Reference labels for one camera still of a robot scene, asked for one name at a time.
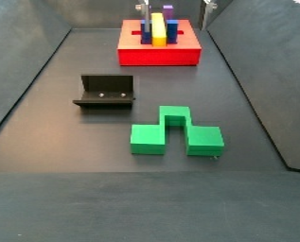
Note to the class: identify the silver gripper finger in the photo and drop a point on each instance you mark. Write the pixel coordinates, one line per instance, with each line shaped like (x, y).
(144, 8)
(210, 6)

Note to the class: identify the green stepped bridge block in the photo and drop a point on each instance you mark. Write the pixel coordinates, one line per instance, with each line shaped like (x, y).
(148, 138)

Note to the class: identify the red board base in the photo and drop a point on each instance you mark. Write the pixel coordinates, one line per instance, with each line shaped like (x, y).
(179, 54)

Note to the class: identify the black angle fixture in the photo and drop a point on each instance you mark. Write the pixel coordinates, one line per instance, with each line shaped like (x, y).
(107, 90)

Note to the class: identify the purple block right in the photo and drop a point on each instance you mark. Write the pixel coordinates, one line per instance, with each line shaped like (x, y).
(168, 11)

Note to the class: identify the yellow arch block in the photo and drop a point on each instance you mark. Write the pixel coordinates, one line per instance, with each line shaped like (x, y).
(159, 29)

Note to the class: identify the blue block right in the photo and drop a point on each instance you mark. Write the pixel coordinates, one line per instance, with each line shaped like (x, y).
(172, 24)

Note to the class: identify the blue block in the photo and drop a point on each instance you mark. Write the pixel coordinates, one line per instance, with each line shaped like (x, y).
(172, 24)
(145, 32)

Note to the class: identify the blue block left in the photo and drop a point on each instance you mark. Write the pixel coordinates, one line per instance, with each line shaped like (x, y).
(145, 32)

